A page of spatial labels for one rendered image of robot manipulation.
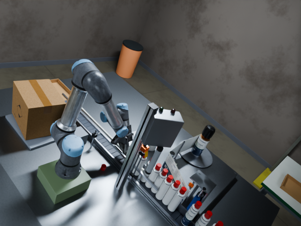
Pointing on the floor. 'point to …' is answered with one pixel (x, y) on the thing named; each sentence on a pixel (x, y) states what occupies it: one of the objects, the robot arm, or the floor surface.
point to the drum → (128, 58)
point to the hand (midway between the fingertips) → (124, 154)
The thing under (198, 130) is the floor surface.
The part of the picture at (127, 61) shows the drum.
